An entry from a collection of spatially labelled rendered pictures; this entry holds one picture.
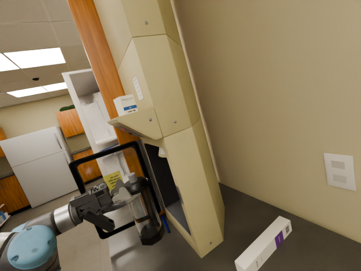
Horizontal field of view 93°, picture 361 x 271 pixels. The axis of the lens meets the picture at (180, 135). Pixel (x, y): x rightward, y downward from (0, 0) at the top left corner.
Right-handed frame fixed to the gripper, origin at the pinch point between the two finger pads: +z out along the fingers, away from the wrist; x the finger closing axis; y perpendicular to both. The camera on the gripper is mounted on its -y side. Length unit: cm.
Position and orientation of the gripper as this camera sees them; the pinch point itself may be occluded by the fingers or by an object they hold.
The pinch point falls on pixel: (136, 191)
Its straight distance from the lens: 69.2
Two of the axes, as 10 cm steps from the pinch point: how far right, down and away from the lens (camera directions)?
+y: -2.7, -9.5, -1.8
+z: 8.5, -3.2, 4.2
